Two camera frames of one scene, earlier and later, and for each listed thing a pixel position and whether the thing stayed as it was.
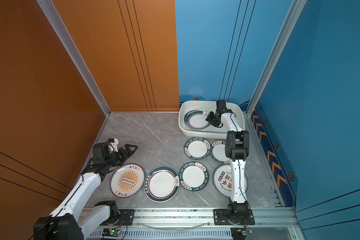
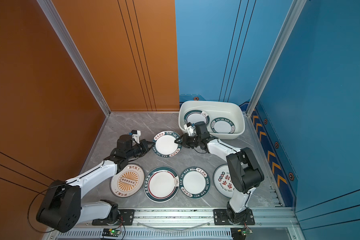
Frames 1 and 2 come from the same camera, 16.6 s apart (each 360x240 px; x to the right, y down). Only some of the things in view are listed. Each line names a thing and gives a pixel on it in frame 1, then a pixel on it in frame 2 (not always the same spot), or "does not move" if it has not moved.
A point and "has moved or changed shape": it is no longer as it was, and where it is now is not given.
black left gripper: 125,156 -> 144,144
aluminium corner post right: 297,8 does not move
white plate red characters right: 222,180 does not move
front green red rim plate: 161,184 does not move
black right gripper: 209,118 -> 186,137
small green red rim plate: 195,119 does not move
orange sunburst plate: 127,180 does not move
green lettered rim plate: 197,148 has moved or changed shape
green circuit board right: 240,233 does not move
